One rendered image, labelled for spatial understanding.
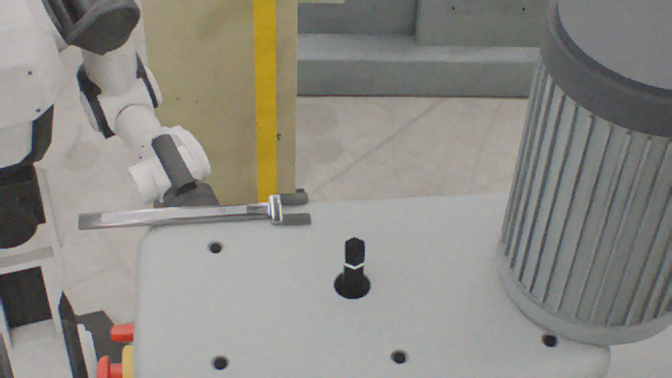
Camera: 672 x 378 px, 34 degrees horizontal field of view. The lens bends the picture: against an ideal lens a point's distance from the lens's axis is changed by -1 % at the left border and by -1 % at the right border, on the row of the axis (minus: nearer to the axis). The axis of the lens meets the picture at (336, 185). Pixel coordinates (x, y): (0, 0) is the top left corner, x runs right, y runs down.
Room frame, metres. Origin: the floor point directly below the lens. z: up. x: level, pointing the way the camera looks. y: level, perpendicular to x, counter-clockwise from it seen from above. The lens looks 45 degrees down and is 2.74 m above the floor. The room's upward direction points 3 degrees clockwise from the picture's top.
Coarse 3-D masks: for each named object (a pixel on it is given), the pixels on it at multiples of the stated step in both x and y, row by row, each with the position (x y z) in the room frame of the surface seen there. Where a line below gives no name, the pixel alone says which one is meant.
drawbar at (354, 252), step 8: (352, 240) 0.71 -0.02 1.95; (360, 240) 0.71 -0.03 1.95; (344, 248) 0.71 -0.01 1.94; (352, 248) 0.70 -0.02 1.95; (360, 248) 0.70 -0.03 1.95; (344, 256) 0.70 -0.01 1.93; (352, 256) 0.69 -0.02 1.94; (360, 256) 0.69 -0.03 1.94; (344, 264) 0.70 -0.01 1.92; (352, 264) 0.69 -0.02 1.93; (344, 272) 0.70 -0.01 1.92; (352, 272) 0.69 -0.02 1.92; (360, 272) 0.70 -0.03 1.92; (344, 280) 0.70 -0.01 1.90; (352, 280) 0.69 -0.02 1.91; (360, 280) 0.70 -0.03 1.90; (344, 288) 0.70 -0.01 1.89; (352, 288) 0.69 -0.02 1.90; (360, 288) 0.70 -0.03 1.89; (344, 296) 0.69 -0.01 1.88; (352, 296) 0.69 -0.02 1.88; (360, 296) 0.70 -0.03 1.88
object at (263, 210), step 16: (160, 208) 0.79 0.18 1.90; (176, 208) 0.79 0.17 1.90; (192, 208) 0.79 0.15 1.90; (208, 208) 0.79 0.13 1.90; (224, 208) 0.79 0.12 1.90; (240, 208) 0.79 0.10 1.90; (256, 208) 0.79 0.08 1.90; (272, 208) 0.79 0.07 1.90; (80, 224) 0.76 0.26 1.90; (96, 224) 0.76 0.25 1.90; (112, 224) 0.76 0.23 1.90; (128, 224) 0.76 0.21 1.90; (144, 224) 0.77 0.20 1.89; (160, 224) 0.77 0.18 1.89; (272, 224) 0.78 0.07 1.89; (288, 224) 0.78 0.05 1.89
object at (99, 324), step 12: (60, 300) 1.56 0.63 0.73; (60, 312) 1.52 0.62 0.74; (72, 312) 1.55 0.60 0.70; (96, 312) 1.66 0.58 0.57; (84, 324) 1.60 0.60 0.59; (96, 324) 1.62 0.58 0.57; (108, 324) 1.62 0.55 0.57; (96, 336) 1.58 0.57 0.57; (108, 336) 1.58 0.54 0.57; (96, 348) 1.55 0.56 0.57; (108, 348) 1.55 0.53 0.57; (120, 348) 1.55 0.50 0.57; (120, 360) 1.52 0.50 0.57
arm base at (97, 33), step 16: (48, 0) 1.37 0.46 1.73; (64, 0) 1.37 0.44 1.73; (112, 0) 1.34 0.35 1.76; (128, 0) 1.35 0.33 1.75; (64, 16) 1.34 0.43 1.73; (96, 16) 1.32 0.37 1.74; (112, 16) 1.33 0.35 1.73; (128, 16) 1.35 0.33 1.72; (64, 32) 1.32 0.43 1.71; (80, 32) 1.31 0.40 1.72; (96, 32) 1.33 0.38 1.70; (112, 32) 1.34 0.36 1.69; (128, 32) 1.36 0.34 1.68; (80, 48) 1.32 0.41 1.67; (96, 48) 1.34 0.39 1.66
